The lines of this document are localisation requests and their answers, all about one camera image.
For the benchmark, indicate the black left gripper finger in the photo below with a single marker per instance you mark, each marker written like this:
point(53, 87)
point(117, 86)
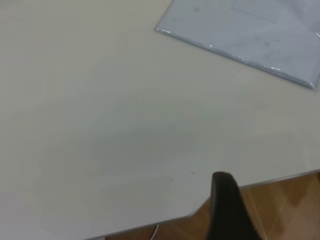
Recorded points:
point(227, 210)

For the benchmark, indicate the clear plastic bag red zipper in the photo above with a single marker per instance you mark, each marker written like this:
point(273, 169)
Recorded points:
point(250, 30)

